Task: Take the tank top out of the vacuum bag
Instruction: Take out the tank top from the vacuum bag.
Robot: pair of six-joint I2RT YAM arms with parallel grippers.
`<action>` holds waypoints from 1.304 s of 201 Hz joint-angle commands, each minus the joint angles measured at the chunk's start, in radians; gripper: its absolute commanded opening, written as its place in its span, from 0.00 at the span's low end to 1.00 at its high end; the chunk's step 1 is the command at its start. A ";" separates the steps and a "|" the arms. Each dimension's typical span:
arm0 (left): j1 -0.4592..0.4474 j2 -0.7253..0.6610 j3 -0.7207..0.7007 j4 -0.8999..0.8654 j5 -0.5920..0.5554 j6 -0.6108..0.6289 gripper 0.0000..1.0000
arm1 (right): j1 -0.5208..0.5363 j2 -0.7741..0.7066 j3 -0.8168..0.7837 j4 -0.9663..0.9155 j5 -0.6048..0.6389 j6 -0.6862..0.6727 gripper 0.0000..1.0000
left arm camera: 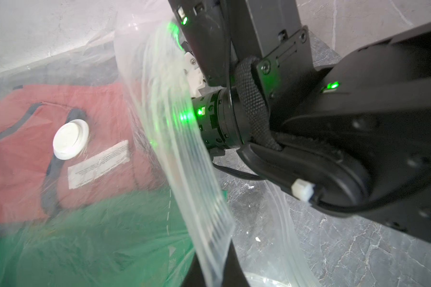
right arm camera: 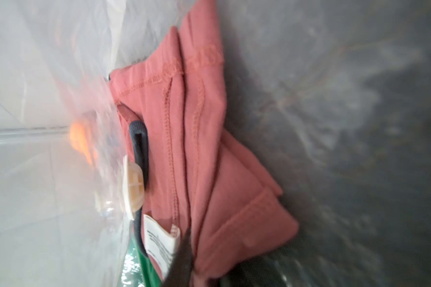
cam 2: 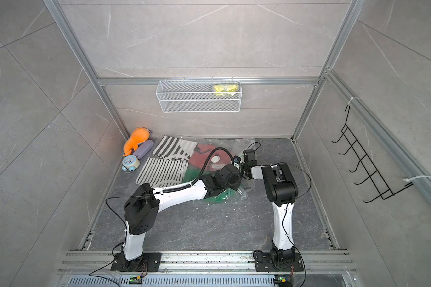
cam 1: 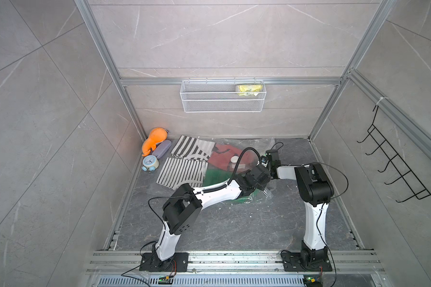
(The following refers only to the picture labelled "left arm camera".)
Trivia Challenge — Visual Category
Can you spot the red garment with dark trim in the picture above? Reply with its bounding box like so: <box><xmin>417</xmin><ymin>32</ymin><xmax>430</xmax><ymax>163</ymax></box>
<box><xmin>0</xmin><ymin>83</ymin><xmax>164</xmax><ymax>224</ymax></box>

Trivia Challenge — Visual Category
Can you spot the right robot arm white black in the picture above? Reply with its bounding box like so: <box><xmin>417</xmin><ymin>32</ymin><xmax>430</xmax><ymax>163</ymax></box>
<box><xmin>170</xmin><ymin>1</ymin><xmax>431</xmax><ymax>243</ymax></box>

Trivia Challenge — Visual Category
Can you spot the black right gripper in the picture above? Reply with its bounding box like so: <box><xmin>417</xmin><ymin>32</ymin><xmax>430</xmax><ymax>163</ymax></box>
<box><xmin>169</xmin><ymin>1</ymin><xmax>249</xmax><ymax>150</ymax></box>

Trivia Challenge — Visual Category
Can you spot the white vacuum bag valve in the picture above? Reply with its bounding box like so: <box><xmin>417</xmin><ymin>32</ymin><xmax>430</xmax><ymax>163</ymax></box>
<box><xmin>53</xmin><ymin>119</ymin><xmax>89</xmax><ymax>160</ymax></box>

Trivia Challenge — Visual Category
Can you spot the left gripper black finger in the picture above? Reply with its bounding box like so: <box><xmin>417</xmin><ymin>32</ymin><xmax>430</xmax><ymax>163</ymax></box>
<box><xmin>181</xmin><ymin>240</ymin><xmax>250</xmax><ymax>287</ymax></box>

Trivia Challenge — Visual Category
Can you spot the clear plastic vacuum bag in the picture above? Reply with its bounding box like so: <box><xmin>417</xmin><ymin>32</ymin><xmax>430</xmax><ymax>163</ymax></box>
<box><xmin>0</xmin><ymin>13</ymin><xmax>318</xmax><ymax>287</ymax></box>

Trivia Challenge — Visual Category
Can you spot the green ribbed garment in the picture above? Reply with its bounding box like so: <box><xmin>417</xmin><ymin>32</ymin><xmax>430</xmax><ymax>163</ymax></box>
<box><xmin>0</xmin><ymin>190</ymin><xmax>195</xmax><ymax>287</ymax></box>

